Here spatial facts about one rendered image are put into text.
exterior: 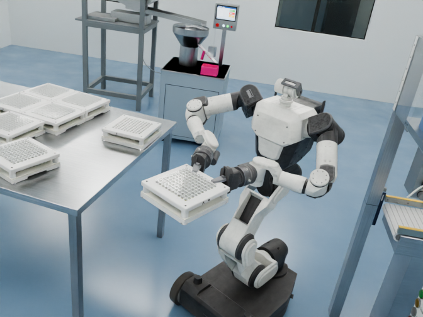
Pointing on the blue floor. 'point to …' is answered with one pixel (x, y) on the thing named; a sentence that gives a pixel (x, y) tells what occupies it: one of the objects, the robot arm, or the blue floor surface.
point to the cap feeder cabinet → (219, 85)
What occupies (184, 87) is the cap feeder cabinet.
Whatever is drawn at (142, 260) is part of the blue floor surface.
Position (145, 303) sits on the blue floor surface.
